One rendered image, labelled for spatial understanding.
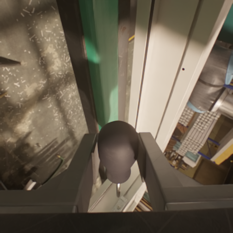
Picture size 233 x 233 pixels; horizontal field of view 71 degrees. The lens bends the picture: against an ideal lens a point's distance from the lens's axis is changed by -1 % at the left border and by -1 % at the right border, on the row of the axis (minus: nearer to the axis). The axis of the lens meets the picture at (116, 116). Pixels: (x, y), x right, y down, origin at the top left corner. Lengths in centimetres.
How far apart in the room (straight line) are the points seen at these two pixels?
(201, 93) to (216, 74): 12
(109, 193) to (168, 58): 33
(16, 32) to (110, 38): 95
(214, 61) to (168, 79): 70
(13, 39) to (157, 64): 95
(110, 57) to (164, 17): 7
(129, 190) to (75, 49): 34
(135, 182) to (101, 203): 9
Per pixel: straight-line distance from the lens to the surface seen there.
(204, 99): 99
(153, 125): 30
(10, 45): 110
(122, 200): 42
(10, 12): 107
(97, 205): 42
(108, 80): 19
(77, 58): 18
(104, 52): 17
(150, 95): 26
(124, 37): 21
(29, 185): 123
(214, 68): 92
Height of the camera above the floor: 96
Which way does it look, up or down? 24 degrees down
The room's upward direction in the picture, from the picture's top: 122 degrees clockwise
